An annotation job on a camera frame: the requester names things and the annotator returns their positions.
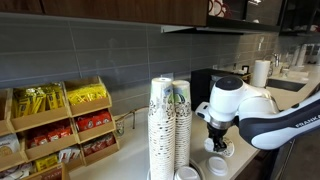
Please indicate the left stack of paper cups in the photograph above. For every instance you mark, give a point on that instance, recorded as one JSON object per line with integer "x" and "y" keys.
{"x": 161, "y": 129}

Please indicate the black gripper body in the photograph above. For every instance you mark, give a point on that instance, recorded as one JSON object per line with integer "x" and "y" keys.
{"x": 217, "y": 135}

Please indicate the red tea packets upper bin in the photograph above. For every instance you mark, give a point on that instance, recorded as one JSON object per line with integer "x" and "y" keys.
{"x": 91, "y": 120}

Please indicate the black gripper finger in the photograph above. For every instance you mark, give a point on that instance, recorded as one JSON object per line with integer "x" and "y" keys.
{"x": 218, "y": 148}

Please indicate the wire rack on counter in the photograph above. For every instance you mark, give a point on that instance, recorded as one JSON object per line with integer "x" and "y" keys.
{"x": 127, "y": 120}

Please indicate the dark wood upper cabinet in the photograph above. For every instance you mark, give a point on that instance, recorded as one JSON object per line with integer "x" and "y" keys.
{"x": 172, "y": 12}

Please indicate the yellow tea packets bin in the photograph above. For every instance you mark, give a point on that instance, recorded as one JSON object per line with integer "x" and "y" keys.
{"x": 86, "y": 93}
{"x": 36, "y": 99}

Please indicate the stack of white lids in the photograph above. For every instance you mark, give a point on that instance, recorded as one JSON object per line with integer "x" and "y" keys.
{"x": 186, "y": 173}

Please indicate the wooden tea organizer rack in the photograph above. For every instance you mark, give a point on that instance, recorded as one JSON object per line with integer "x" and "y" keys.
{"x": 61, "y": 122}

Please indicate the yellow tea packets left bin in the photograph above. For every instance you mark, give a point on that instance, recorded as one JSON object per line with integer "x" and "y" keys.
{"x": 36, "y": 99}

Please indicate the white paper towel roll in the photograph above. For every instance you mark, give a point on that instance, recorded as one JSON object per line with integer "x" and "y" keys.
{"x": 260, "y": 73}

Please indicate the red tea packets bin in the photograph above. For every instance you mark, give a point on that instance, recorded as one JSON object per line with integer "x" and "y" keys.
{"x": 91, "y": 120}
{"x": 41, "y": 136}
{"x": 98, "y": 144}

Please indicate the black Keurig coffee maker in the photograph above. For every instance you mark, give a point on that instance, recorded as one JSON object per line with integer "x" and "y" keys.
{"x": 201, "y": 84}

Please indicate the yellow tea packets right bin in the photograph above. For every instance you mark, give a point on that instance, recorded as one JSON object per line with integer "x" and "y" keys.
{"x": 86, "y": 93}

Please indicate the stack of paper cups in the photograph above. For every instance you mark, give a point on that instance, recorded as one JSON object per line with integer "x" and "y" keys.
{"x": 161, "y": 129}
{"x": 183, "y": 122}

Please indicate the red tea packets left bin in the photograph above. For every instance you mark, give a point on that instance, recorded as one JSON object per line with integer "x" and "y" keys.
{"x": 41, "y": 136}

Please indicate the red tea packets lower bin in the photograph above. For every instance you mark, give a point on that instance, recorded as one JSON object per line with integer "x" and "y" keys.
{"x": 98, "y": 144}

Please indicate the right stack of paper cups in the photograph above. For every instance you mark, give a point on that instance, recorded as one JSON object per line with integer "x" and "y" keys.
{"x": 183, "y": 122}

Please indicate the white plastic cup lid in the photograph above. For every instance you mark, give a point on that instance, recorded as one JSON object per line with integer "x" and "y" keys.
{"x": 217, "y": 166}

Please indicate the dark countertop sink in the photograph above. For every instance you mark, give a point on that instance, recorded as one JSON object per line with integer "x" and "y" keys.
{"x": 285, "y": 85}

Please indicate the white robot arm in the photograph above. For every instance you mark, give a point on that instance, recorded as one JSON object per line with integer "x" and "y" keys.
{"x": 256, "y": 114}

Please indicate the patterned paper coffee cup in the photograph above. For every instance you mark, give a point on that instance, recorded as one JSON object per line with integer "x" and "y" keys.
{"x": 227, "y": 152}

